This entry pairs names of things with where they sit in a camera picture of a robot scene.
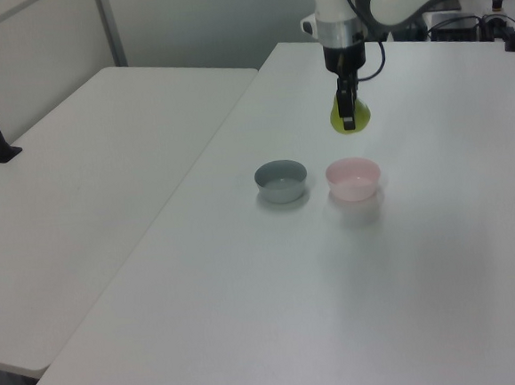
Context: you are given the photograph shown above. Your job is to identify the white side table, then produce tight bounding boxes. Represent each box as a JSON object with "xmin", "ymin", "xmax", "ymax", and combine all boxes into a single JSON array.
[{"xmin": 0, "ymin": 54, "xmax": 283, "ymax": 377}]

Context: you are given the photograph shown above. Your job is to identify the pink bowl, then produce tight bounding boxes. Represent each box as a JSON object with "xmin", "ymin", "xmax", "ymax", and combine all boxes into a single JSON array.
[{"xmin": 324, "ymin": 156, "xmax": 384, "ymax": 205}]

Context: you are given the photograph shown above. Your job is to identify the black control box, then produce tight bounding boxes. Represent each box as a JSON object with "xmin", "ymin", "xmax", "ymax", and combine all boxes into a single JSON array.
[{"xmin": 423, "ymin": 5, "xmax": 503, "ymax": 47}]

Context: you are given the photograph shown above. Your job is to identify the green pear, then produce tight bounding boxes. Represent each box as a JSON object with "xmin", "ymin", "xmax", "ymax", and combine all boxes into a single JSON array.
[{"xmin": 327, "ymin": 92, "xmax": 374, "ymax": 137}]

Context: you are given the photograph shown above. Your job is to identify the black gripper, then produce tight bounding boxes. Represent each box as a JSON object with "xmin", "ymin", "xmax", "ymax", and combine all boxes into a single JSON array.
[{"xmin": 322, "ymin": 42, "xmax": 374, "ymax": 133}]

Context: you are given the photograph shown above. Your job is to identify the grey metal frame post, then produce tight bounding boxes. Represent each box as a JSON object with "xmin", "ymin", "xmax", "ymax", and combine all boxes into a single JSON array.
[{"xmin": 93, "ymin": 0, "xmax": 129, "ymax": 70}]

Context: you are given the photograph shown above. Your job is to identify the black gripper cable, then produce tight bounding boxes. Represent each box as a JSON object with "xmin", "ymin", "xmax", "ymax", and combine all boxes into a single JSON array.
[{"xmin": 345, "ymin": 0, "xmax": 389, "ymax": 83}]

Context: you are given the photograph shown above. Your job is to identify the grey bowl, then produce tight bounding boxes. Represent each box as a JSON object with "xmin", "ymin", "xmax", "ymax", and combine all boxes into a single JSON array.
[{"xmin": 253, "ymin": 157, "xmax": 310, "ymax": 206}]

